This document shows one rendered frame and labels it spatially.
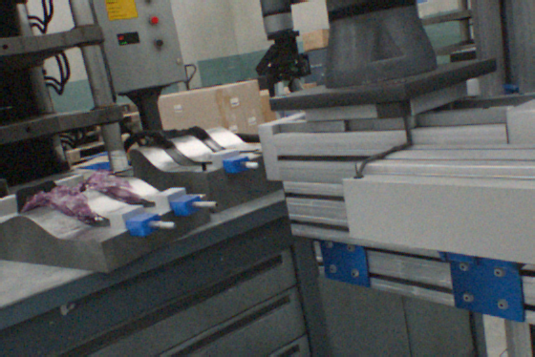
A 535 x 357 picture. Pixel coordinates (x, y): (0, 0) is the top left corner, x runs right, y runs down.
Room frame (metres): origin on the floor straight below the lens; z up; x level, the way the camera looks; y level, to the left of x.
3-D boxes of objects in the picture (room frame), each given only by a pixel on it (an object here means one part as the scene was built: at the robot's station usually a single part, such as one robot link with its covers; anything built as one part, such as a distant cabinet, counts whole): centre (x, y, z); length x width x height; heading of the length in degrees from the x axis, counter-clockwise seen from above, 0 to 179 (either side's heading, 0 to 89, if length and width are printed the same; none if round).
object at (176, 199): (1.00, 0.15, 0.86); 0.13 x 0.05 x 0.05; 53
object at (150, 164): (1.39, 0.17, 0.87); 0.50 x 0.26 x 0.14; 36
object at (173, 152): (1.37, 0.16, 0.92); 0.35 x 0.16 x 0.09; 36
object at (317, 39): (8.73, -1.14, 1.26); 0.42 x 0.33 x 0.29; 44
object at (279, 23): (1.43, -0.10, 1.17); 0.08 x 0.08 x 0.05
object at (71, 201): (1.12, 0.40, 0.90); 0.26 x 0.18 x 0.08; 53
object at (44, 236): (1.12, 0.41, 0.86); 0.50 x 0.26 x 0.11; 53
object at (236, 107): (5.70, 0.57, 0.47); 1.22 x 0.80 x 0.94; 48
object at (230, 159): (1.14, 0.06, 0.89); 0.13 x 0.05 x 0.05; 36
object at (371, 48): (0.76, -0.18, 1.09); 0.15 x 0.15 x 0.10
